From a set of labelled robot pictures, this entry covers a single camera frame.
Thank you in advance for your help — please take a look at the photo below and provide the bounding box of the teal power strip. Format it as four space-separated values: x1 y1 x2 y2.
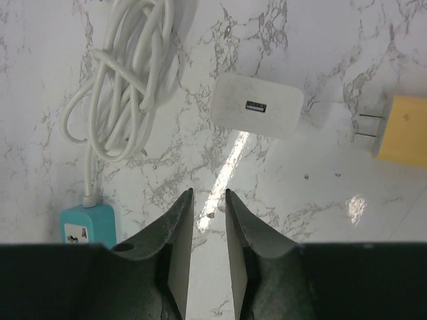
59 204 117 249

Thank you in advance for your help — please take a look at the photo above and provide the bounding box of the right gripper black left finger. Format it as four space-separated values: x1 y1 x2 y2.
111 189 194 319

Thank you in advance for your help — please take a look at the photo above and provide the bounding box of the white charger plug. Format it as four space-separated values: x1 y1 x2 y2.
210 73 304 139

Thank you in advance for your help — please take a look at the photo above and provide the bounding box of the white coiled cable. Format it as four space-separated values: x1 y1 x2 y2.
61 0 177 207

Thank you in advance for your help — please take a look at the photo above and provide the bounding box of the yellow plug adapter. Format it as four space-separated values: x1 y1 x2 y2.
357 95 426 167

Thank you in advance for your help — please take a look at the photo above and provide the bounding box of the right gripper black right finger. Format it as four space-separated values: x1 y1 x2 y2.
226 189 310 319

